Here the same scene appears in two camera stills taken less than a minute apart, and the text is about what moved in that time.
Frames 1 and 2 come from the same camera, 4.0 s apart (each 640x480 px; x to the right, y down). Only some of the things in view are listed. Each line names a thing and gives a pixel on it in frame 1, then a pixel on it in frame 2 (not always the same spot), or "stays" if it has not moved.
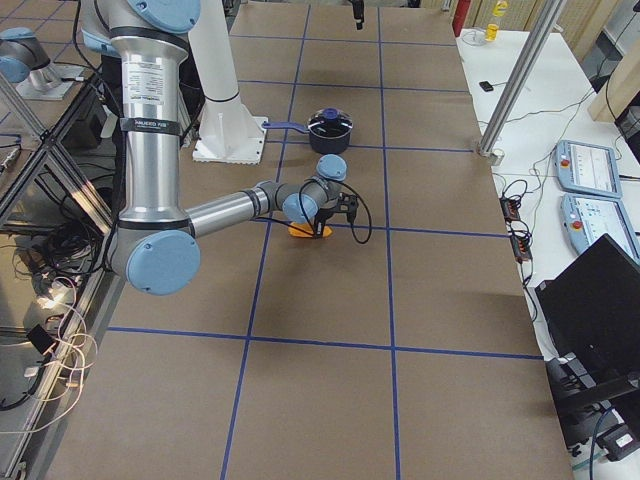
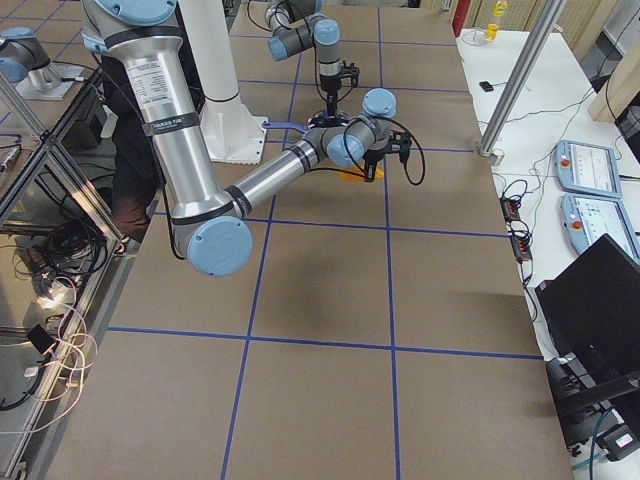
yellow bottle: x=499 y=9 stays
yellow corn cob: x=304 y=230 to x=354 y=178
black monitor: x=592 y=308 stays
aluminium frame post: x=542 y=33 stays
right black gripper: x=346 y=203 to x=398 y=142
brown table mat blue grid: x=409 y=354 stays
